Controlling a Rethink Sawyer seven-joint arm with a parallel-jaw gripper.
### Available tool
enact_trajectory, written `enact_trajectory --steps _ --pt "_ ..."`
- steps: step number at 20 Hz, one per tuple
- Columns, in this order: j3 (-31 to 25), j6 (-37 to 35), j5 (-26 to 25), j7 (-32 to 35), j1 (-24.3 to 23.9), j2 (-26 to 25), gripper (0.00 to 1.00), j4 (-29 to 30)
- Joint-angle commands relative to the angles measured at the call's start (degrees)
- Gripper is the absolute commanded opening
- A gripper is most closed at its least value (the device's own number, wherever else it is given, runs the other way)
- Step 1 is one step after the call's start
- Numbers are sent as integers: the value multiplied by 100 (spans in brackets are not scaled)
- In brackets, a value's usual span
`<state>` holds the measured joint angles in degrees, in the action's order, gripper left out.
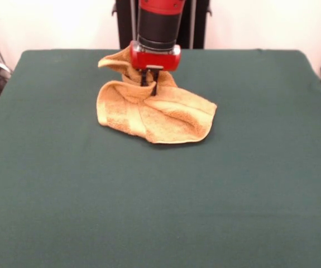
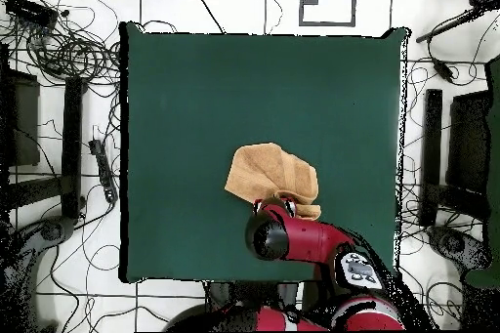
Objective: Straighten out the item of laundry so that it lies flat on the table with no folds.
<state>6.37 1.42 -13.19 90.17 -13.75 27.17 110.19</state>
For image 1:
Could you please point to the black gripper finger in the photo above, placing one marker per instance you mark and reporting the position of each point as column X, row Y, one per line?
column 143, row 79
column 155, row 83

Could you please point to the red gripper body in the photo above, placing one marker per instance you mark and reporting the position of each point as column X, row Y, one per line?
column 154, row 60

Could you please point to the tan terry towel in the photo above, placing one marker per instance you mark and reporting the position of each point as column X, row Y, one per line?
column 163, row 123

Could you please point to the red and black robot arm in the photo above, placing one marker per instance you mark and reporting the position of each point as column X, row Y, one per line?
column 158, row 25

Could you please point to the dark green tablecloth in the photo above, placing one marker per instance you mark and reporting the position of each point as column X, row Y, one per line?
column 37, row 223

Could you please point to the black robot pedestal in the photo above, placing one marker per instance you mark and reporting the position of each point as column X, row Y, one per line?
column 125, row 25

